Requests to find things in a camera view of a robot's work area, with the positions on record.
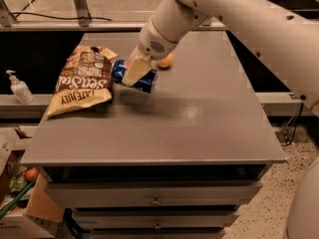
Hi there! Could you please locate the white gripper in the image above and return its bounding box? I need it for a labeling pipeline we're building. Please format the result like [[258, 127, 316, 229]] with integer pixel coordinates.
[[122, 15, 177, 87]]

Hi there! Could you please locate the blue pepsi can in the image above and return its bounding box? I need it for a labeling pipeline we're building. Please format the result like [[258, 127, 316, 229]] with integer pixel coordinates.
[[111, 60, 158, 94]]

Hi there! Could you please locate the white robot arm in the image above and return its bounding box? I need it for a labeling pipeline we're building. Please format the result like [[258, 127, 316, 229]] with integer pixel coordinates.
[[124, 0, 319, 116]]

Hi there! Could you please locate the brown chip bag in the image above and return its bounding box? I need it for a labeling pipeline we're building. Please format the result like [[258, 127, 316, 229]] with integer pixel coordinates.
[[47, 45, 118, 118]]

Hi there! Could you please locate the orange fruit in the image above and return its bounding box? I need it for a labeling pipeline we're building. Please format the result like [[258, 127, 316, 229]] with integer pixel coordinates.
[[157, 54, 173, 69]]

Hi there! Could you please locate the grey drawer cabinet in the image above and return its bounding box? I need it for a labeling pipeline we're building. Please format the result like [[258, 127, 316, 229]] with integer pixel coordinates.
[[23, 31, 285, 239]]

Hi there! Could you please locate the white pump bottle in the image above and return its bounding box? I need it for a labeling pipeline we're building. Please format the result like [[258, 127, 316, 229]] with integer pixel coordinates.
[[6, 70, 34, 105]]

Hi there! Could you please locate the top drawer with knob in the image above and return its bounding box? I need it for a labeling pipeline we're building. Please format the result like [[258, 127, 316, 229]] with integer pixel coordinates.
[[45, 181, 262, 208]]

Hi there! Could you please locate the drawer with knob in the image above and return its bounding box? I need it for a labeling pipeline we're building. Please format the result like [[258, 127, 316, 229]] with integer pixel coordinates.
[[73, 210, 238, 229], [45, 181, 262, 208]]

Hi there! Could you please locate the small red fruit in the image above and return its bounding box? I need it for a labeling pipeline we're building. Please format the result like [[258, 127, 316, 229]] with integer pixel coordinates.
[[25, 167, 39, 182]]

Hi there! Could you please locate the middle drawer with knob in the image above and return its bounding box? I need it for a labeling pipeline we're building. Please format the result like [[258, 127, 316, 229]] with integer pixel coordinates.
[[73, 210, 238, 229]]

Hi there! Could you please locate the cardboard box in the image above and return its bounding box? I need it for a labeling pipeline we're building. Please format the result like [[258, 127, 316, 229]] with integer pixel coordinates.
[[0, 127, 63, 239]]

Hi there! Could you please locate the green stick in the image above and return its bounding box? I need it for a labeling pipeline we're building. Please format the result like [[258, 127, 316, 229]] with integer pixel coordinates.
[[0, 179, 37, 219]]

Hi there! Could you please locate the metal window frame rail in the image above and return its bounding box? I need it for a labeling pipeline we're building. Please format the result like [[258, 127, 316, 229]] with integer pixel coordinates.
[[0, 0, 319, 32]]

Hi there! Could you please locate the black cable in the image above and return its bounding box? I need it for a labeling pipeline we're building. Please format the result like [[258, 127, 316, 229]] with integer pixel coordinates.
[[9, 11, 114, 23]]

